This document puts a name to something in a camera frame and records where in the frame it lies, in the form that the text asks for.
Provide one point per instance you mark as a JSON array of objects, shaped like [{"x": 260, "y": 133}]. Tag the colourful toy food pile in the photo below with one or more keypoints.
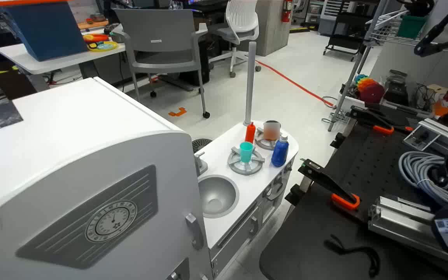
[{"x": 100, "y": 40}]

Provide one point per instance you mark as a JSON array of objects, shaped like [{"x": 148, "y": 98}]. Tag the toy food can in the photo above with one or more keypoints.
[{"x": 272, "y": 130}]

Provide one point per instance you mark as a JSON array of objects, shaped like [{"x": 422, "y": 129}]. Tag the white office chair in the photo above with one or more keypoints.
[{"x": 240, "y": 20}]

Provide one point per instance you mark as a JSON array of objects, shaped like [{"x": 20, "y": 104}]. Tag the grey cabinet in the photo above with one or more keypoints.
[{"x": 272, "y": 24}]

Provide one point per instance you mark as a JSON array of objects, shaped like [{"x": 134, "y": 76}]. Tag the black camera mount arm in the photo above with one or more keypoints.
[{"x": 434, "y": 35}]

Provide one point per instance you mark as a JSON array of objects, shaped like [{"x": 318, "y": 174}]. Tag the grey toy sink bowl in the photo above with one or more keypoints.
[{"x": 216, "y": 196}]

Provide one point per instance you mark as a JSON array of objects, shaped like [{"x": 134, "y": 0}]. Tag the white desk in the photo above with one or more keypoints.
[{"x": 42, "y": 60}]

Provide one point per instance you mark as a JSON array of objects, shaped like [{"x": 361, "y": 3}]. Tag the teal plastic cup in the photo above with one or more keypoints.
[{"x": 246, "y": 150}]

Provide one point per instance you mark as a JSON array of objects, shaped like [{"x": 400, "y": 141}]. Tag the grey toy burner grate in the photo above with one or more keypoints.
[
  {"x": 244, "y": 166},
  {"x": 263, "y": 144}
]

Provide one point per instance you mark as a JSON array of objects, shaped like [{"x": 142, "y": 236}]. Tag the orange toy sauce bottle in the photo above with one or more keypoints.
[{"x": 251, "y": 132}]

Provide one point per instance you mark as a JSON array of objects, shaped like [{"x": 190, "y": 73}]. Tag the green box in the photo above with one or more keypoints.
[{"x": 412, "y": 24}]

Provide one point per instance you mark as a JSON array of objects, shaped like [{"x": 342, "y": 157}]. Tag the red fire extinguisher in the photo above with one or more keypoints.
[{"x": 285, "y": 9}]

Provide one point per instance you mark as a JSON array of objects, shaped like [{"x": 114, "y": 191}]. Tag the grey office chair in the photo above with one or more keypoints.
[{"x": 154, "y": 35}]

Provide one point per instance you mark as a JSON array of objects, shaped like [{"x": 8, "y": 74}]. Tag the blue detergent bottle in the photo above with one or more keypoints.
[{"x": 279, "y": 154}]

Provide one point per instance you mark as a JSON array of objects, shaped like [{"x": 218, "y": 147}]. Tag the black wheeled cart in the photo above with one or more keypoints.
[{"x": 349, "y": 24}]

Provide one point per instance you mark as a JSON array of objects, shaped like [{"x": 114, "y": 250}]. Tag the grey metal tripod stand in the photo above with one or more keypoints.
[{"x": 349, "y": 87}]

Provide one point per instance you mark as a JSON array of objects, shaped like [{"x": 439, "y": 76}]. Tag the grey toy kitchen pole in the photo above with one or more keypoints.
[{"x": 251, "y": 82}]

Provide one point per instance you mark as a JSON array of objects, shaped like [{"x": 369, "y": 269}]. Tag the small orange floor piece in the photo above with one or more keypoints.
[{"x": 178, "y": 112}]

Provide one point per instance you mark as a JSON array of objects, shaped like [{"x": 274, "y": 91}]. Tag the blue box with orange lid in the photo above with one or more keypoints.
[{"x": 47, "y": 28}]

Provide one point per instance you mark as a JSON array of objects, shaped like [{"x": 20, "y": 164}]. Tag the dark glass jar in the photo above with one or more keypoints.
[{"x": 395, "y": 87}]

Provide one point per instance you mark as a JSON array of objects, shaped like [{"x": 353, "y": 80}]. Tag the aluminium extrusion rail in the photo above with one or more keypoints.
[
  {"x": 405, "y": 217},
  {"x": 442, "y": 135}
]

